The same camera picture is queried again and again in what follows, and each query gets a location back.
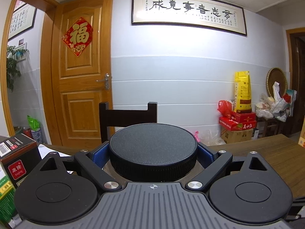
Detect clear plastic bag on floor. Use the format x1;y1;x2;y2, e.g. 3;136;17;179
194;130;226;146

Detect brown cardboard box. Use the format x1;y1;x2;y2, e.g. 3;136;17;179
221;127;253;144

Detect dark wooden chair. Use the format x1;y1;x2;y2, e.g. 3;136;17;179
99;102;158;143

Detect red gift box lower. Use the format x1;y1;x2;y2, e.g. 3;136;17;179
219;117;257;131

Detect red gift box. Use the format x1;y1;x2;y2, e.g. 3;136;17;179
231;111;256;123
219;117;257;131

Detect red plastic bag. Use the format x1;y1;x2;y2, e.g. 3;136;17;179
217;100;233;118

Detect white paper sheets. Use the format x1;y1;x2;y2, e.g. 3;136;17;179
38;144;70;171

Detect red gift box upper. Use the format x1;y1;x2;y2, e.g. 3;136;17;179
231;111;256;123

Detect blue white porcelain vase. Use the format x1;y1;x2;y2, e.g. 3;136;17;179
31;128;42;144

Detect small wooden stool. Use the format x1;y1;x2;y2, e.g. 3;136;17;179
256;117;285;138

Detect yellow tall bag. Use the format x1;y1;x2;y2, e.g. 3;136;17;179
234;71;252;113

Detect black carton red label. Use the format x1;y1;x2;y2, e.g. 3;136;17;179
1;133;42;188

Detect wooden door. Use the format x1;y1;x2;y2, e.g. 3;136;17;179
51;0;113;150

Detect pile of white plastic bags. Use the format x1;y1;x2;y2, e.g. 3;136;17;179
255;82;297;122

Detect green carton box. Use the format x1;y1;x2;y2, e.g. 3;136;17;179
0;165;16;225

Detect round woven bamboo basket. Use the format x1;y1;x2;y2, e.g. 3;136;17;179
266;67;288;97

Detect red fu door decoration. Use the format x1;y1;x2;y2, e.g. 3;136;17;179
62;17;93;57

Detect green potted plant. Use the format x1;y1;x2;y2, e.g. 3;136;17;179
6;46;21;92

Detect small framed picture hallway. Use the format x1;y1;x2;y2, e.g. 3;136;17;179
15;43;28;61

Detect long framed calligraphy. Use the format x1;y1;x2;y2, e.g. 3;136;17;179
131;0;247;36

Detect framed calligraphy in hallway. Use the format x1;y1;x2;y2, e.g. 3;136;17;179
8;4;37;40

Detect silver door handle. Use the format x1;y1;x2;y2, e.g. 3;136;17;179
96;73;112;90

